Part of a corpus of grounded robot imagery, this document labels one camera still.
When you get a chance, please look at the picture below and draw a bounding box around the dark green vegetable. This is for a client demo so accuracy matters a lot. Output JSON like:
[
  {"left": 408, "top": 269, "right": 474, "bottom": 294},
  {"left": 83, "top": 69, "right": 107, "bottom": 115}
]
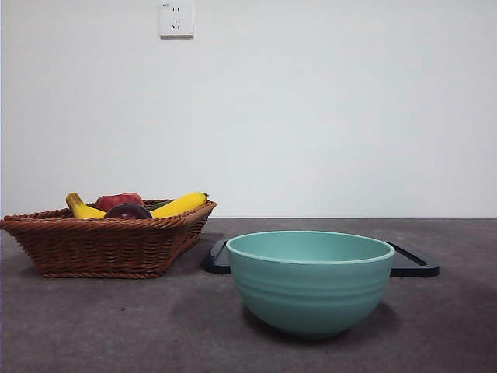
[{"left": 146, "top": 199, "right": 176, "bottom": 213}]

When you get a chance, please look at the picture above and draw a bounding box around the teal ribbed bowl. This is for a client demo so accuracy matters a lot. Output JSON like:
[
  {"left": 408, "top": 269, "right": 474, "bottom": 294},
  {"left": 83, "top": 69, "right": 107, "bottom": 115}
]
[{"left": 225, "top": 229, "right": 396, "bottom": 338}]

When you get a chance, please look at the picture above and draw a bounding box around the white wall socket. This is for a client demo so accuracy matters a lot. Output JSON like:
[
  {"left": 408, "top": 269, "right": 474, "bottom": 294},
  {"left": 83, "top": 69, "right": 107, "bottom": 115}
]
[{"left": 159, "top": 1, "right": 195, "bottom": 39}]

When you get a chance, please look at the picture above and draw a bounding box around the brown wicker basket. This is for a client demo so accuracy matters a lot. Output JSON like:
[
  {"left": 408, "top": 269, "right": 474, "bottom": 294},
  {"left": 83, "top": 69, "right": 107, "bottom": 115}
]
[{"left": 0, "top": 200, "right": 217, "bottom": 280}]

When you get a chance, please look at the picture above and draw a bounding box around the dark purple plum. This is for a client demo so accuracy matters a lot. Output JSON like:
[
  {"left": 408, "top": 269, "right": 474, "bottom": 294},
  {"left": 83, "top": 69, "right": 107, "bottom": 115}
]
[{"left": 103, "top": 202, "right": 153, "bottom": 220}]

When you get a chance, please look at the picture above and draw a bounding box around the yellow banana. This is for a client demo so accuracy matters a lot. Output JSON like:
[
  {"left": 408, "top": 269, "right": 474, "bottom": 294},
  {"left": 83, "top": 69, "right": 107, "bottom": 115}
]
[{"left": 64, "top": 191, "right": 210, "bottom": 220}]

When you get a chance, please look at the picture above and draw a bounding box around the dark green rectangular tray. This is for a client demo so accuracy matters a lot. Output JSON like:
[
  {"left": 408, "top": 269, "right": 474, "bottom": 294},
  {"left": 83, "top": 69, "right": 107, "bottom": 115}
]
[{"left": 203, "top": 239, "right": 441, "bottom": 277}]

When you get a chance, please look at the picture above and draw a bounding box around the red apple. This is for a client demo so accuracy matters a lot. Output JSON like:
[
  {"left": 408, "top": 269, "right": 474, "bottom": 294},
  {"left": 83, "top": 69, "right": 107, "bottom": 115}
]
[{"left": 96, "top": 192, "right": 144, "bottom": 211}]

